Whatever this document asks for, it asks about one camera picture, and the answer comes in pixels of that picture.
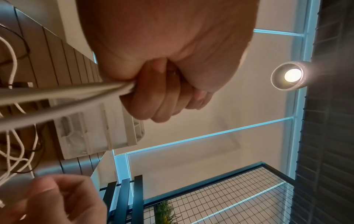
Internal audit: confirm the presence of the person's right hand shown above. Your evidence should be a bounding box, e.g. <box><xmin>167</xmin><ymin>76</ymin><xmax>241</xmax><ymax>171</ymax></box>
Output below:
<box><xmin>0</xmin><ymin>174</ymin><xmax>109</xmax><ymax>224</ymax></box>

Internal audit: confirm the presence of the person's left hand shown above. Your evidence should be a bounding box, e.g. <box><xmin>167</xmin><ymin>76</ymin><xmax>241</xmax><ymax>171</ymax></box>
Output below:
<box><xmin>77</xmin><ymin>0</ymin><xmax>261</xmax><ymax>124</ymax></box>

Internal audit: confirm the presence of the white drawer organizer box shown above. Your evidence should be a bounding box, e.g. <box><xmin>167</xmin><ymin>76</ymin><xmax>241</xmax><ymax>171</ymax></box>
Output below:
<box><xmin>52</xmin><ymin>96</ymin><xmax>146</xmax><ymax>160</ymax></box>

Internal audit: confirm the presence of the tangle of white cables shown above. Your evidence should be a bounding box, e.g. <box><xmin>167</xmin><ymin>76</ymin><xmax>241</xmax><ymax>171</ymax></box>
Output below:
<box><xmin>0</xmin><ymin>36</ymin><xmax>44</xmax><ymax>189</ymax></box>

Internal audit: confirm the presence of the beige roller blind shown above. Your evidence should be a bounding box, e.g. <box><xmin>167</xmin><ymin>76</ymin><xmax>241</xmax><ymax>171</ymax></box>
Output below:
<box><xmin>125</xmin><ymin>118</ymin><xmax>294</xmax><ymax>200</ymax></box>
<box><xmin>254</xmin><ymin>0</ymin><xmax>309</xmax><ymax>35</ymax></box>
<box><xmin>94</xmin><ymin>29</ymin><xmax>303</xmax><ymax>154</ymax></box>

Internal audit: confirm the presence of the wooden slatted table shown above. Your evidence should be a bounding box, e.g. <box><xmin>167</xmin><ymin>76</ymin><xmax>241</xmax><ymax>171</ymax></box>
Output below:
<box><xmin>0</xmin><ymin>0</ymin><xmax>114</xmax><ymax>182</ymax></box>

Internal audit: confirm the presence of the round ceiling lamp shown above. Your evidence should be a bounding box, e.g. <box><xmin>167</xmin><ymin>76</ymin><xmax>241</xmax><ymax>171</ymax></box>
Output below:
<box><xmin>270</xmin><ymin>61</ymin><xmax>312</xmax><ymax>91</ymax></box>

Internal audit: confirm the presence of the dark slatted blind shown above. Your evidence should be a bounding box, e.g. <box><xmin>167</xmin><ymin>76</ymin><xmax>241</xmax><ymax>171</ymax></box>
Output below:
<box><xmin>290</xmin><ymin>0</ymin><xmax>354</xmax><ymax>224</ymax></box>

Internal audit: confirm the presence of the wire mesh panel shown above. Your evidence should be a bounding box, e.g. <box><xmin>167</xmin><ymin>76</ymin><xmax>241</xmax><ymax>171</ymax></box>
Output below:
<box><xmin>143</xmin><ymin>161</ymin><xmax>295</xmax><ymax>224</ymax></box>

